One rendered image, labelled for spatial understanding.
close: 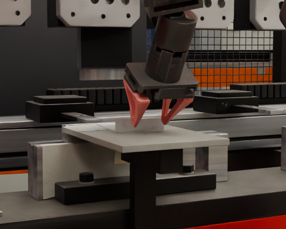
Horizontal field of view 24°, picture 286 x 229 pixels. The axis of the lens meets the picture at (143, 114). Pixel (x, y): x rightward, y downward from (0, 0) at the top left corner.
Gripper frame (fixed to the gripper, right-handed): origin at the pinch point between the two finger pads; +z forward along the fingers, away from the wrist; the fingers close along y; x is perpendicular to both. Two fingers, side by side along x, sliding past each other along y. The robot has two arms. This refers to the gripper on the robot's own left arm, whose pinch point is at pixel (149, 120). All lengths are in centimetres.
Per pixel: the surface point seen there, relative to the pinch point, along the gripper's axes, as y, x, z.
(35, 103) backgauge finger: 8.2, -32.0, 19.3
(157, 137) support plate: 1.5, 6.1, -1.3
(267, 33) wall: -305, -340, 183
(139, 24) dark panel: -29, -66, 19
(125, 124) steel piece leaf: 3.3, -1.4, 1.7
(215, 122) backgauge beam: -37, -30, 26
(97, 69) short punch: 2.7, -17.7, 1.6
